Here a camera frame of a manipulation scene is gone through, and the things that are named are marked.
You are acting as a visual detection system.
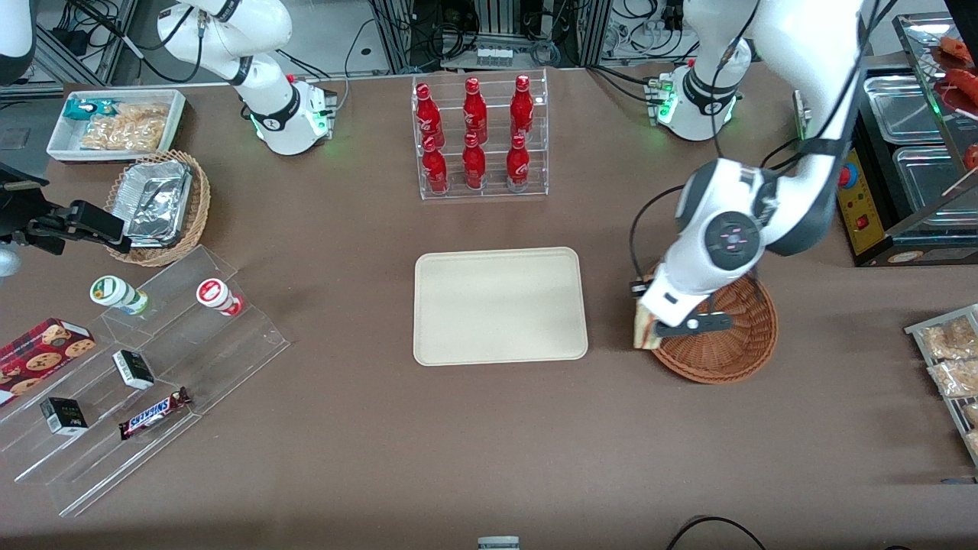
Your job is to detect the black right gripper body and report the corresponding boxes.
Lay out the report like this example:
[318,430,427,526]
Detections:
[0,164,48,253]

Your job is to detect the triangle sandwich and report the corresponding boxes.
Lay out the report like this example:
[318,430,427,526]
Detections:
[633,296,667,351]

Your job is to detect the dark brown wicker basket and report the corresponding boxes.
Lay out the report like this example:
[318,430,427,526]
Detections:
[646,271,779,384]

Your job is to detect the light wicker basket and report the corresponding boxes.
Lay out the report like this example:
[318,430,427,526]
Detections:
[105,150,212,267]

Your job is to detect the beige rectangular tray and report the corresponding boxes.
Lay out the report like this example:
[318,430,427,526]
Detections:
[413,247,589,367]

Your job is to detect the metal snack tray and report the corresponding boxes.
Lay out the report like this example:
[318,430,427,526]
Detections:
[905,304,978,467]

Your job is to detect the stacked foil containers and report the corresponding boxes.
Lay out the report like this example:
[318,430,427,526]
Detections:
[122,159,193,247]

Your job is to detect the white plastic bin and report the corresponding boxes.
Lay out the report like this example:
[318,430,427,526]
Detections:
[47,89,187,163]

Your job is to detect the green lid yogurt cup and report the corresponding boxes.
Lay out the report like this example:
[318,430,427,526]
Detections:
[89,276,150,316]

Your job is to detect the clear bag of chips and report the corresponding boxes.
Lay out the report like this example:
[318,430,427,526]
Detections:
[80,103,170,152]

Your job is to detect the teal snack packet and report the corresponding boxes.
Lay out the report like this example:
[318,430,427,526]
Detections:
[63,98,121,123]

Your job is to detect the red plaid cookie box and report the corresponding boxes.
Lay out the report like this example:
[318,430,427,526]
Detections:
[0,318,96,406]

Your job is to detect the red lid yogurt cup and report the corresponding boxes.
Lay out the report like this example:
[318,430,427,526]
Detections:
[196,278,244,317]

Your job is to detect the small black carton box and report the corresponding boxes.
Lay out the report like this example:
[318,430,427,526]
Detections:
[112,349,155,390]
[40,396,89,436]

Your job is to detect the clear acrylic tiered shelf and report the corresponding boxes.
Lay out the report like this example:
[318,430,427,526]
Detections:
[0,244,291,518]

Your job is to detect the red cola bottle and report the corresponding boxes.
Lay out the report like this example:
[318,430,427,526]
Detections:
[462,76,488,142]
[422,136,450,194]
[510,74,535,140]
[507,134,532,192]
[462,133,487,190]
[415,82,445,147]

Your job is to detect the clear acrylic bottle rack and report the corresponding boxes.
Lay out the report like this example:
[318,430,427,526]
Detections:
[411,69,549,202]

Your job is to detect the Snickers chocolate bar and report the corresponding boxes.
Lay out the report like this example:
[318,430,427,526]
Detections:
[118,387,192,441]

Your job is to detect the black food warmer cabinet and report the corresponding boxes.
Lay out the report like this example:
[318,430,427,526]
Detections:
[837,11,978,268]

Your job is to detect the clear bag of snacks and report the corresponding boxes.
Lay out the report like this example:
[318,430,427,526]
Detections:
[928,359,978,398]
[921,317,978,360]

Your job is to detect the steel food pan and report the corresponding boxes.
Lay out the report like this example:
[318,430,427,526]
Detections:
[892,145,978,230]
[863,75,947,146]

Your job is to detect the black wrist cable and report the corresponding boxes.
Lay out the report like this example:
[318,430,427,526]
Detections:
[629,186,688,287]

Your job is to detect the black table cable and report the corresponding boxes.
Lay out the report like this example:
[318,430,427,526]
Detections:
[665,516,767,550]

